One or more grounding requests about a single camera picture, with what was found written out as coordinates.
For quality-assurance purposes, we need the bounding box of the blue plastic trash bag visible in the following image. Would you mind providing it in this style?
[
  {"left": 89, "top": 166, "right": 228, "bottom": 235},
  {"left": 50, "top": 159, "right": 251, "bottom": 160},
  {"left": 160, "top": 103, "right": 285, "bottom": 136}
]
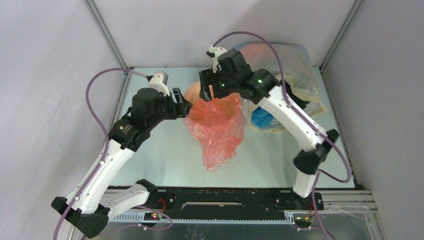
[{"left": 250, "top": 107, "right": 283, "bottom": 130}]

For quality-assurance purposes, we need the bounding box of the large translucent storage bag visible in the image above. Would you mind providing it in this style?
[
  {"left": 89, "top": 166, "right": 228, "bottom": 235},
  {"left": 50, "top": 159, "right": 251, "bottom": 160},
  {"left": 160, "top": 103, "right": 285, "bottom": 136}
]
[{"left": 234, "top": 43, "right": 327, "bottom": 133}]

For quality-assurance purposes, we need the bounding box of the left circuit board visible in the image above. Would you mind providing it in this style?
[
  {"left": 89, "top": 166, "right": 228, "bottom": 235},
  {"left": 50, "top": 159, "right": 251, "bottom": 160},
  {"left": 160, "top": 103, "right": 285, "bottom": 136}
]
[{"left": 143, "top": 212, "right": 162, "bottom": 221}]

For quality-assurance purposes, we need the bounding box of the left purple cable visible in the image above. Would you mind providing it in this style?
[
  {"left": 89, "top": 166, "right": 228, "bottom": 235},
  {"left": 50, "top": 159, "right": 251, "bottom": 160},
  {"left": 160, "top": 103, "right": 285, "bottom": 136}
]
[{"left": 52, "top": 67, "right": 174, "bottom": 240}]

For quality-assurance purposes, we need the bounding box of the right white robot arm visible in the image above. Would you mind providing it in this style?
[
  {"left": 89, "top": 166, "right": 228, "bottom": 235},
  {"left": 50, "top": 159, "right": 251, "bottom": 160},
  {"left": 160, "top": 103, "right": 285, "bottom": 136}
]
[{"left": 199, "top": 46, "right": 339, "bottom": 209}]

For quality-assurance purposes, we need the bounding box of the black plastic trash bag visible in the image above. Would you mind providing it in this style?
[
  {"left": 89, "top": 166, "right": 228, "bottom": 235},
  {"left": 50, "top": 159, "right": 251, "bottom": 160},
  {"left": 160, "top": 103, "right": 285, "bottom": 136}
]
[{"left": 284, "top": 81, "right": 310, "bottom": 110}]

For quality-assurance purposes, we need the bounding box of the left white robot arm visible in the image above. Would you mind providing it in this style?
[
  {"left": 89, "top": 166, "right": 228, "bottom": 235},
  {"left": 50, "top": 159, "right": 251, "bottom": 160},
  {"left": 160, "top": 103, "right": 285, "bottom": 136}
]
[{"left": 51, "top": 87, "right": 192, "bottom": 239}]

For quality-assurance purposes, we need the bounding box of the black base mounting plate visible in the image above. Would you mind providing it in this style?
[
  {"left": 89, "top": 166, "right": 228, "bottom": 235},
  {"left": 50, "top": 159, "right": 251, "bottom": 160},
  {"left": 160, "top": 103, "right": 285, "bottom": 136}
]
[{"left": 144, "top": 186, "right": 324, "bottom": 222}]

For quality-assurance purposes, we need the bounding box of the beige plastic trash bin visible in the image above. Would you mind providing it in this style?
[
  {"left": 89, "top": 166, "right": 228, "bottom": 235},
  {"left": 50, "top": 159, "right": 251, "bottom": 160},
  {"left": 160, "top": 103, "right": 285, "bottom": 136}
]
[{"left": 183, "top": 81, "right": 206, "bottom": 106}]

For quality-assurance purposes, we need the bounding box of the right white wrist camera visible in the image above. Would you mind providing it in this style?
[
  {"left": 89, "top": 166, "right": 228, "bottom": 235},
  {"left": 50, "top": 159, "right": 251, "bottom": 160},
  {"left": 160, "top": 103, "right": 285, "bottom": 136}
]
[{"left": 206, "top": 45, "right": 228, "bottom": 73}]

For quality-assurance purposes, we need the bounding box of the circuit board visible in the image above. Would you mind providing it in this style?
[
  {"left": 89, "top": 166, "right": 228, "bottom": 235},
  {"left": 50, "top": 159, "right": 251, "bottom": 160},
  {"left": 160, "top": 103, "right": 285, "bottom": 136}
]
[
  {"left": 294, "top": 216, "right": 312, "bottom": 229},
  {"left": 143, "top": 212, "right": 162, "bottom": 221}
]

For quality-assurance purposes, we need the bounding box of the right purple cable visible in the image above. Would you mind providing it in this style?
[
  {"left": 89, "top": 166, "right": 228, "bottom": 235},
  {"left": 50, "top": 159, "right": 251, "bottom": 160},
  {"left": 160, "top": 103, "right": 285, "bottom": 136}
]
[{"left": 211, "top": 31, "right": 353, "bottom": 240}]

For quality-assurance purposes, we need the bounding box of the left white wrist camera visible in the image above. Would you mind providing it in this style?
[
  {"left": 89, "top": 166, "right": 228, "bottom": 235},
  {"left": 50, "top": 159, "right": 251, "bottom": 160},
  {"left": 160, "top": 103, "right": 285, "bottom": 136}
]
[{"left": 148, "top": 71, "right": 171, "bottom": 97}]

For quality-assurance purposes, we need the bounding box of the right circuit board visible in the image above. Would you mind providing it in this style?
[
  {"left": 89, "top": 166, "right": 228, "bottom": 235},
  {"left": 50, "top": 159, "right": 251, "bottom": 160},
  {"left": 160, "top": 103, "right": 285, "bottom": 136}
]
[{"left": 294, "top": 216, "right": 312, "bottom": 229}]

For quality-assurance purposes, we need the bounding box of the red plastic trash bag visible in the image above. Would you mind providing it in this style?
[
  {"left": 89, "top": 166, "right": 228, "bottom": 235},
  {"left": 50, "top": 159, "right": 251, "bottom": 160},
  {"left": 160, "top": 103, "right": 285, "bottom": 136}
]
[{"left": 183, "top": 93, "right": 246, "bottom": 172}]

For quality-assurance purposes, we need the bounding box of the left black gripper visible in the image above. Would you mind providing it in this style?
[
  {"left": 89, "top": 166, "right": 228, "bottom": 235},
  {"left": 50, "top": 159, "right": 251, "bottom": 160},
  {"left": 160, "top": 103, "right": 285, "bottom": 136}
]
[{"left": 146, "top": 87, "right": 193, "bottom": 130}]

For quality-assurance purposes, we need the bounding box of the aluminium frame rail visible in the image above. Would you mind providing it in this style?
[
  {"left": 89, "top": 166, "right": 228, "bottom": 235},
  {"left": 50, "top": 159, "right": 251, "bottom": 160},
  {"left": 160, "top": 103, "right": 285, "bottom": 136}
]
[{"left": 99, "top": 186, "right": 377, "bottom": 224}]

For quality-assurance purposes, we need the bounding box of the purple cable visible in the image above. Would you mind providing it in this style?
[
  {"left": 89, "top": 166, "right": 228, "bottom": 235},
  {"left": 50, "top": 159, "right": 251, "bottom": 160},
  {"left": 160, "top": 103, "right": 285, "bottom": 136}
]
[
  {"left": 52, "top": 67, "right": 174, "bottom": 240},
  {"left": 211, "top": 31, "right": 353, "bottom": 240}
]

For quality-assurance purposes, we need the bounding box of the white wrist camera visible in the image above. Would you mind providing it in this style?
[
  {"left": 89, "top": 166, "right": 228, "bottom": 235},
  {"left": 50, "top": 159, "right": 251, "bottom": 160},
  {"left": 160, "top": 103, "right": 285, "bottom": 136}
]
[
  {"left": 206, "top": 45, "right": 228, "bottom": 73},
  {"left": 148, "top": 71, "right": 171, "bottom": 97}
]

